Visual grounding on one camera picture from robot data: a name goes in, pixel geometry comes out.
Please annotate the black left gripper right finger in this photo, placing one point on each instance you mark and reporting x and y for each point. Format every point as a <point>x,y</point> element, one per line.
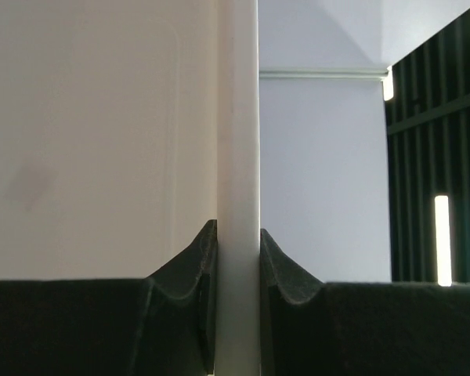
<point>309,327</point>

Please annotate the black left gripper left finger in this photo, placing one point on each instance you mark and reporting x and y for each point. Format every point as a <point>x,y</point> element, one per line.
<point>163,324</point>

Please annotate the white plastic tub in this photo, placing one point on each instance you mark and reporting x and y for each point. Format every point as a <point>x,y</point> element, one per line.
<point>125,126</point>

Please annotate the ceiling strip light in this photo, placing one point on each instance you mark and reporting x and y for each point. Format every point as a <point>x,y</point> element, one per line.
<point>443,241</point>

